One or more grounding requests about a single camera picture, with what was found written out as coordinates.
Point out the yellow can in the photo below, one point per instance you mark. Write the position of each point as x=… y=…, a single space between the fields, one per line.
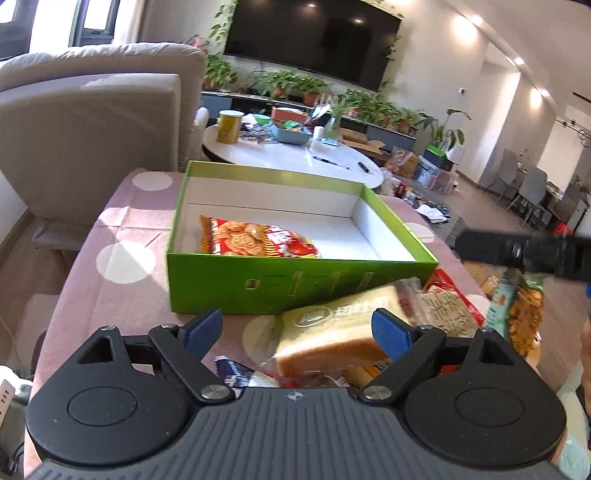
x=230 y=127

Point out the white oval coffee table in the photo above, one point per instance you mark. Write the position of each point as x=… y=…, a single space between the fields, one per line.
x=286 y=157

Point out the black television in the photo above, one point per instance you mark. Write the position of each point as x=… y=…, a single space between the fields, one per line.
x=314 y=41

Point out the pink polka dot tablecloth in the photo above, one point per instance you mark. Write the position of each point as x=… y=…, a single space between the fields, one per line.
x=143 y=217

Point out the dark television cabinet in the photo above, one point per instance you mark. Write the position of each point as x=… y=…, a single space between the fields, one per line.
x=392 y=134

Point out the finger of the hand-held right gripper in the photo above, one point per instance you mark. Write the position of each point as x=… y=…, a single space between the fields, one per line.
x=489 y=247

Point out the blue tray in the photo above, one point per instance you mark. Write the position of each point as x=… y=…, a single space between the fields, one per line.
x=291 y=134

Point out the black marker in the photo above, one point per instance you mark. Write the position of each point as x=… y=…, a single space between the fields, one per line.
x=364 y=167

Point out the green cardboard box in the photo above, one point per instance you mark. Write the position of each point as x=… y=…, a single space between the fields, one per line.
x=295 y=286

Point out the red square biscuit packet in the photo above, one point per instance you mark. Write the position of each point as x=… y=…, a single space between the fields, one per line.
x=443 y=304

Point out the person's light clothing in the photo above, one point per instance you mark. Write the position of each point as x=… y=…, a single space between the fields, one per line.
x=575 y=415

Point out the orange tissue box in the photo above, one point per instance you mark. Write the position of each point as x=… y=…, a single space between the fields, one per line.
x=288 y=113

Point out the green orange snack packet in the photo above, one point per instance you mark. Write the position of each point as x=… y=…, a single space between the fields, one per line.
x=519 y=314

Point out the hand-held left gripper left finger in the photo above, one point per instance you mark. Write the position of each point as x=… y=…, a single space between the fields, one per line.
x=203 y=325

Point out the red cracker packet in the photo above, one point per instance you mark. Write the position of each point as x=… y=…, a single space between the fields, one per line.
x=249 y=237

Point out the red berry decoration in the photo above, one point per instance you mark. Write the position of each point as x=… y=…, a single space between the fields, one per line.
x=194 y=41

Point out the brown cardboard box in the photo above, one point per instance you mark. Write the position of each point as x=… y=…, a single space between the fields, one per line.
x=364 y=143

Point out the small green box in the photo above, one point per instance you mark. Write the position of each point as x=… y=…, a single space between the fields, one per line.
x=438 y=154

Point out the grey dining chair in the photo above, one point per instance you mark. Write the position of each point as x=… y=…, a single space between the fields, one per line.
x=505 y=173
x=531 y=191

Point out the glass vase with plant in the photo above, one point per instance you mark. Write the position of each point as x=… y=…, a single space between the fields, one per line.
x=332 y=124

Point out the blue white snack packet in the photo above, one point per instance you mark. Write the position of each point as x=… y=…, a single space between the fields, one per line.
x=235 y=376

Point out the beige sofa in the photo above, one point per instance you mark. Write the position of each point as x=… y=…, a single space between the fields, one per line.
x=92 y=129

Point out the sliced bread loaf packet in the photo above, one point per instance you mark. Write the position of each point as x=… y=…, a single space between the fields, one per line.
x=323 y=332

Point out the hanging vine plant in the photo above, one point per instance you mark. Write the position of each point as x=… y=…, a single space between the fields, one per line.
x=221 y=23

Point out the white power strip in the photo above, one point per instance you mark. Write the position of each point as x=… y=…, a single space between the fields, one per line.
x=5 y=397

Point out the dark framed window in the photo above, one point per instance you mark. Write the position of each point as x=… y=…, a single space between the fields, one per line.
x=55 y=23

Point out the large leaf plant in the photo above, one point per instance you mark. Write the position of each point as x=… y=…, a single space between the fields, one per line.
x=441 y=129

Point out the black pen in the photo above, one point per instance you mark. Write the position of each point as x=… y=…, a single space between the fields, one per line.
x=330 y=162

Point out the potted green plant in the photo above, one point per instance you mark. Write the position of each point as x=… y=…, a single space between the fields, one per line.
x=217 y=71
x=311 y=90
x=274 y=83
x=364 y=104

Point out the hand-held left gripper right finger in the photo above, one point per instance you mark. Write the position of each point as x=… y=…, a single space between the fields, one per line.
x=390 y=334

